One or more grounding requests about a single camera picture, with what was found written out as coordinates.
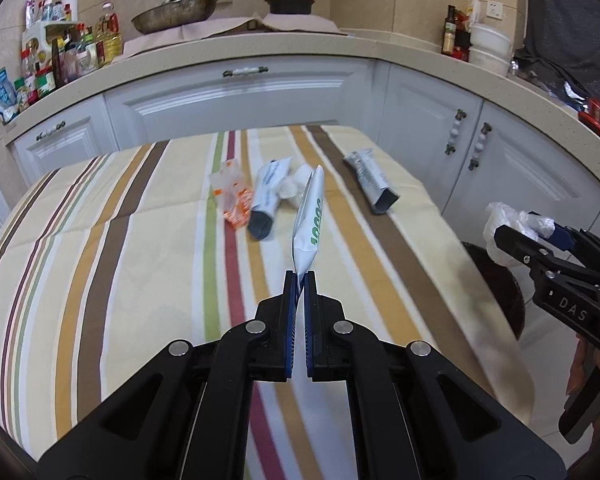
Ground black cast iron pot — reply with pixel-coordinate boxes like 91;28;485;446
265;0;315;15

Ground small orange dotted wrapper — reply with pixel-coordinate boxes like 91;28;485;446
210;158;253;229

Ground white stacked bowls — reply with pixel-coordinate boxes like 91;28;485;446
469;23;512;77

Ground steel wok pan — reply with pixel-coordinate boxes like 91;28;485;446
132;0;218;35

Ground blue snack bag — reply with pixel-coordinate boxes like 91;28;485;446
0;67;18;125

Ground cabinet door handle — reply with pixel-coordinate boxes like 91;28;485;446
468;122;492;171
444;108;467;155

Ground dark sauce bottle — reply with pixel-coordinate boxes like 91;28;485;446
441;4;456;56

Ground wall power outlet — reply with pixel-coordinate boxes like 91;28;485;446
486;0;504;21

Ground drawer handle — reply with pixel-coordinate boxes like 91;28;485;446
222;66;270;78
35;120;66;142

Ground drawer handle left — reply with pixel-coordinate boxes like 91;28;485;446
35;120;66;142

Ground cooking oil bottle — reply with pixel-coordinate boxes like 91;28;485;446
96;1;123;66

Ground black trash bin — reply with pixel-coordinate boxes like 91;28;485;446
463;242;526;340

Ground drawer handle centre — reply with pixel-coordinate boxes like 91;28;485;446
222;66;270;78

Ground cabinet door handle right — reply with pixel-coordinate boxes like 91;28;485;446
468;122;492;171

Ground grey white pouch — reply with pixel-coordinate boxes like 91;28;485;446
343;148;400;214
247;157;291;240

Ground white tissue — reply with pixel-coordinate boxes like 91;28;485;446
276;164;313;209

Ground cabinet door handle left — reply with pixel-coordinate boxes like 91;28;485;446
444;108;467;155

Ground white spice rack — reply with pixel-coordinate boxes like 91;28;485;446
20;21;80;99

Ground person's right hand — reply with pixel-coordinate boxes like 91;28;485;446
564;334;600;436

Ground dark clothed person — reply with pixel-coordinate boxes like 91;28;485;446
514;0;600;107

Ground striped tablecloth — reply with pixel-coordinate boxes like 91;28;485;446
0;126;534;479

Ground clear plastic bag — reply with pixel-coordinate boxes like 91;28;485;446
482;202;555;269

